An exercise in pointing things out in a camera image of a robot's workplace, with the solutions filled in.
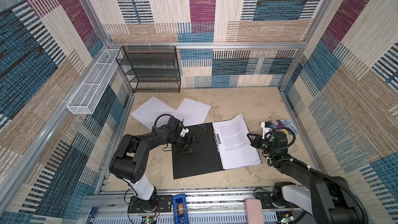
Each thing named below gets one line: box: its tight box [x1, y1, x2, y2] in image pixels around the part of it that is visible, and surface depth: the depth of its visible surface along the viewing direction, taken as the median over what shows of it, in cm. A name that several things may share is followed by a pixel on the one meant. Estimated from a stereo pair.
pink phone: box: [245, 198, 265, 224], surface depth 70 cm
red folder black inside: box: [172, 122, 224, 180], surface depth 89 cm
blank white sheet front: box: [170, 98, 211, 128], surface depth 111 cm
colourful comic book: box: [260, 118, 301, 139], surface depth 82 cm
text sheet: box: [212, 113, 261, 170], surface depth 93 cm
